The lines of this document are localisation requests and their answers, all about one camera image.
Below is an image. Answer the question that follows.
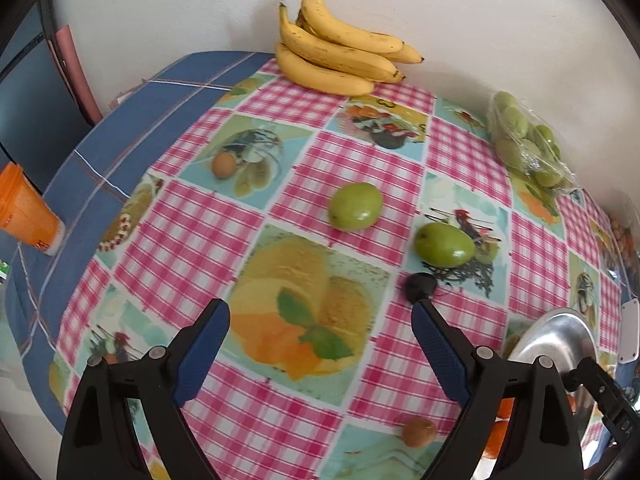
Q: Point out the yellow banana bunch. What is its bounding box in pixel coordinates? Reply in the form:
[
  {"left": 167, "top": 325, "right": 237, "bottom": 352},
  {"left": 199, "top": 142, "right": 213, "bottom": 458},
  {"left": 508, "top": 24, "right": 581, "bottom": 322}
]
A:
[{"left": 275, "top": 0, "right": 425, "bottom": 96}]

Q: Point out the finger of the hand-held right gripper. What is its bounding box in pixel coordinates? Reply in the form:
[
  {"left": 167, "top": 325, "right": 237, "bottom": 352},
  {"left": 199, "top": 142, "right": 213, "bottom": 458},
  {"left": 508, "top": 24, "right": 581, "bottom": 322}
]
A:
[{"left": 567, "top": 358, "right": 640, "bottom": 447}]

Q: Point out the dark cherry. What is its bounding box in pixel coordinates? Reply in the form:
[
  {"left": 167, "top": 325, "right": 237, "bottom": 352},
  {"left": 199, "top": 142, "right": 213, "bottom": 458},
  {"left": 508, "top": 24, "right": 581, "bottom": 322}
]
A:
[{"left": 404, "top": 272, "right": 438, "bottom": 306}]

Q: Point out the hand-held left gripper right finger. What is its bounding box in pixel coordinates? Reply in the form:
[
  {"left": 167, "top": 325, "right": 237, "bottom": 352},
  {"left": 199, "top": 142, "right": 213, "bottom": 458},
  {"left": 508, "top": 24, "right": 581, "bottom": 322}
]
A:
[{"left": 410, "top": 297, "right": 586, "bottom": 480}]

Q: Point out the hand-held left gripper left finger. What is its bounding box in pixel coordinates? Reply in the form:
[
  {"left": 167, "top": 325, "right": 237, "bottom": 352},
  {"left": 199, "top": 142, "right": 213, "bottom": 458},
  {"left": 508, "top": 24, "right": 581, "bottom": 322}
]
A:
[{"left": 56, "top": 298, "right": 232, "bottom": 480}]

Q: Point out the large brown longan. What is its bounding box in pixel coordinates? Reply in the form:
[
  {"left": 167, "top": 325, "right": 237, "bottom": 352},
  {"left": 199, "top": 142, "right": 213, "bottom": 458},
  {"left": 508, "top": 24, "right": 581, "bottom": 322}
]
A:
[{"left": 401, "top": 417, "right": 437, "bottom": 448}]

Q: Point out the pink board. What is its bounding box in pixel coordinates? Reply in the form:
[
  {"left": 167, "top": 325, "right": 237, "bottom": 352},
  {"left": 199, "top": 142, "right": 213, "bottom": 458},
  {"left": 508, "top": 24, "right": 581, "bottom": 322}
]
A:
[{"left": 54, "top": 25, "right": 102, "bottom": 127}]

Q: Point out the small tan longan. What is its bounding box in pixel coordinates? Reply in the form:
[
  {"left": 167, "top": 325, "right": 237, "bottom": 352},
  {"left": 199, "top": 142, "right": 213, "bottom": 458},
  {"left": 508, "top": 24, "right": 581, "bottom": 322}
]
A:
[{"left": 212, "top": 152, "right": 237, "bottom": 179}]

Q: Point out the green jujube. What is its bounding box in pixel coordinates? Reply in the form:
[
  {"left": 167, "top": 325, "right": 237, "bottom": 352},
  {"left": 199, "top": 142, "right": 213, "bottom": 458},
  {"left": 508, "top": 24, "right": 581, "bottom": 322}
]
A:
[
  {"left": 413, "top": 222, "right": 476, "bottom": 267},
  {"left": 328, "top": 182, "right": 384, "bottom": 232}
]

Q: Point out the white plastic box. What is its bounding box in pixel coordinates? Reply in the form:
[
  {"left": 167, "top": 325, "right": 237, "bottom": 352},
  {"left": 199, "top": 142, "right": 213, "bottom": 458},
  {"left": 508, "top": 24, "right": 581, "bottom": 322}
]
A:
[{"left": 617, "top": 297, "right": 640, "bottom": 366}]

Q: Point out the pink checkered fruit-print tablecloth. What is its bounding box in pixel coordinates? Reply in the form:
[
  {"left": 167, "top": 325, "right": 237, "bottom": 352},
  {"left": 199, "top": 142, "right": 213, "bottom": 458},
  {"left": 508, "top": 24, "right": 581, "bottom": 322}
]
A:
[{"left": 47, "top": 57, "right": 626, "bottom": 480}]

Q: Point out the clear tray of green jujubes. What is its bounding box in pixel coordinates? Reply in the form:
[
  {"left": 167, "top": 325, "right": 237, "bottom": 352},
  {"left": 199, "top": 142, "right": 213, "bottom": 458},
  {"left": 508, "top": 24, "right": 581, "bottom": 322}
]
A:
[{"left": 487, "top": 91, "right": 583, "bottom": 195}]

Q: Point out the clear bag of longans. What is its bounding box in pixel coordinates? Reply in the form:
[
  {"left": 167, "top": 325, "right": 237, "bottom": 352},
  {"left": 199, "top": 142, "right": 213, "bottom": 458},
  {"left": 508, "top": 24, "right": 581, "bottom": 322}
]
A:
[{"left": 607, "top": 210, "right": 640, "bottom": 281}]

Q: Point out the steel bowl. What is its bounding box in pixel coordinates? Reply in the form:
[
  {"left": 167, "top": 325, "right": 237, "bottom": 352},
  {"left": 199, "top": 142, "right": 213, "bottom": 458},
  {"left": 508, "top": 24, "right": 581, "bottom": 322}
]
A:
[{"left": 475, "top": 307, "right": 608, "bottom": 480}]

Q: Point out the orange plastic cup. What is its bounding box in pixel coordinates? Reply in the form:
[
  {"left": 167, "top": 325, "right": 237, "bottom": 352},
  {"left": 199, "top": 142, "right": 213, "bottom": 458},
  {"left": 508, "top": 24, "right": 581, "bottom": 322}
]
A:
[{"left": 0, "top": 161, "right": 66, "bottom": 256}]

